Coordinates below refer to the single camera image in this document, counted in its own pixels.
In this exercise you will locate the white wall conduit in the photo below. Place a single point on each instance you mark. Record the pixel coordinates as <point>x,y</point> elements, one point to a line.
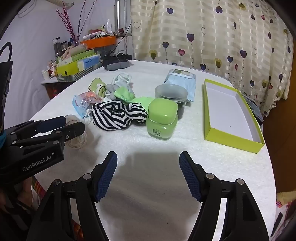
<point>62,3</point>

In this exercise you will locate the grey clothing pile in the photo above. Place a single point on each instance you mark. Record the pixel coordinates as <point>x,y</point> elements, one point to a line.
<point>253,107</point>

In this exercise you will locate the grey translucent round container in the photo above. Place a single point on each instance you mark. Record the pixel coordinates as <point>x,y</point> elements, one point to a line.
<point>171,92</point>

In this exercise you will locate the glass jar with black lid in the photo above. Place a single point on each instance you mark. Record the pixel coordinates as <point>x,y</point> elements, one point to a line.
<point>56,47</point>

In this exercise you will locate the light green cloth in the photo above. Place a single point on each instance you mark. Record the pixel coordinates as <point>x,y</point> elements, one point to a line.
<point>124,93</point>

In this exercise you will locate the beige folded cloth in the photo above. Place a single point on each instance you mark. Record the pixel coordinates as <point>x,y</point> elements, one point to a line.
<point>74,51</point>

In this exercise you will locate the red berry branches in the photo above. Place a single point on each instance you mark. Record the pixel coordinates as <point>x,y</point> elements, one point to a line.
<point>68,25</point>

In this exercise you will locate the metal window frame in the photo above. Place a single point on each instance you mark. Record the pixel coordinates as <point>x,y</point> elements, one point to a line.
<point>119,14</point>

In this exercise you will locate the small white jar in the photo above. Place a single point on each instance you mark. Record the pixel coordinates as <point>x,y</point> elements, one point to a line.
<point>45,74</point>

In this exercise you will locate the red-brown side table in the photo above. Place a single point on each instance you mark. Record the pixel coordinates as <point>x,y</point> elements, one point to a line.
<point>49,89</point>

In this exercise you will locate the lime storage box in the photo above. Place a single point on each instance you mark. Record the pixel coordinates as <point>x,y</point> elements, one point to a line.
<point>67,70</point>

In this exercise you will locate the dark thin branches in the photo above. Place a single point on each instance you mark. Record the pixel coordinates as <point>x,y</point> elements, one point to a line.
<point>84,16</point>

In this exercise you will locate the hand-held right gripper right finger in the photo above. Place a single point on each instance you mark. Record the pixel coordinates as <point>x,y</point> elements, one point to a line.
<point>188,176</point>

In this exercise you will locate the green lidded jar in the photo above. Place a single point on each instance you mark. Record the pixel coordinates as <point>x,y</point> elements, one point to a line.
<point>161,111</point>

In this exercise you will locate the heart print curtain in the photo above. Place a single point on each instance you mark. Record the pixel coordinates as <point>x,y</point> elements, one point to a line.
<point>208,34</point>

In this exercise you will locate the pile of assorted clutter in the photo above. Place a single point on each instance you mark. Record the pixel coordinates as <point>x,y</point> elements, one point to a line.
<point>97,34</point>

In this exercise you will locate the clear bag of red candies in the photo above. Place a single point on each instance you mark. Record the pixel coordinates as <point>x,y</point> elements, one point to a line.
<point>89,98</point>

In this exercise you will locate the green towel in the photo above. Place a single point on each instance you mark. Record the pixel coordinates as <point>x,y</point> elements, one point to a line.
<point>94,83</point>

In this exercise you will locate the lime cardboard box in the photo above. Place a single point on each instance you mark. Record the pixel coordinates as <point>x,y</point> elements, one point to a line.
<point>229,111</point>

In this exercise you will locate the colourful printed fabric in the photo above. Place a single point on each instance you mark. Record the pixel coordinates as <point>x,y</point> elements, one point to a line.
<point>284,208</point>

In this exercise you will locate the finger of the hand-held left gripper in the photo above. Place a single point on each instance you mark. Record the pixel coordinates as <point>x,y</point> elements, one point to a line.
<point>74,131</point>
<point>52,122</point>

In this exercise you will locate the light blue wet wipes pack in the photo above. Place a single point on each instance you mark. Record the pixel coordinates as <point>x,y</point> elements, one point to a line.
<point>182,81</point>

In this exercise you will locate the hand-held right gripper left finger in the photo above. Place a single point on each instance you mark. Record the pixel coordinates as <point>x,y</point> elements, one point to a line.
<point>107,176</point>

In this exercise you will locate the grey socks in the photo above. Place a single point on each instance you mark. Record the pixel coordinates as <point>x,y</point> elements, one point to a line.
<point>111,89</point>

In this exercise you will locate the blue white packet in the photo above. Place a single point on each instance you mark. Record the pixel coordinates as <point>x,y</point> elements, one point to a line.
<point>89,63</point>

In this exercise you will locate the black white striped cloth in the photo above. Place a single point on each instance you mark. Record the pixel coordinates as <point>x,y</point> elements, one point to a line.
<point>111,115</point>

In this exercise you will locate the orange tray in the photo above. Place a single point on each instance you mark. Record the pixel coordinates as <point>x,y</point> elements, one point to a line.
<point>99,41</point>

